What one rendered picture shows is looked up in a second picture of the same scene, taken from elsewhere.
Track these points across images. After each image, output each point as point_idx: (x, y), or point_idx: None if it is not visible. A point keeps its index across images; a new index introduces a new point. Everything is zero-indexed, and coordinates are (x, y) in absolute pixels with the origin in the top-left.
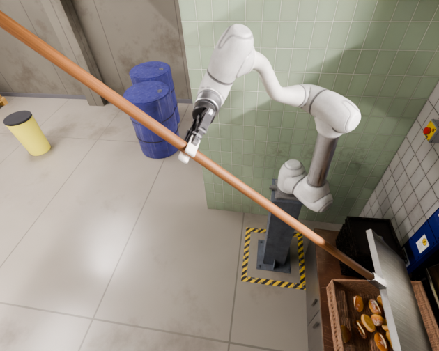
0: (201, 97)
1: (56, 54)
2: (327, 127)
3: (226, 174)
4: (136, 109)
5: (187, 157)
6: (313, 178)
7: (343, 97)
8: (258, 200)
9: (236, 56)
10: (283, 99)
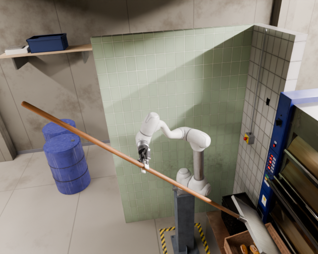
0: (141, 144)
1: (94, 138)
2: (197, 146)
3: (162, 175)
4: (123, 154)
5: (144, 170)
6: (197, 175)
7: (200, 131)
8: (177, 184)
9: (154, 125)
10: (173, 137)
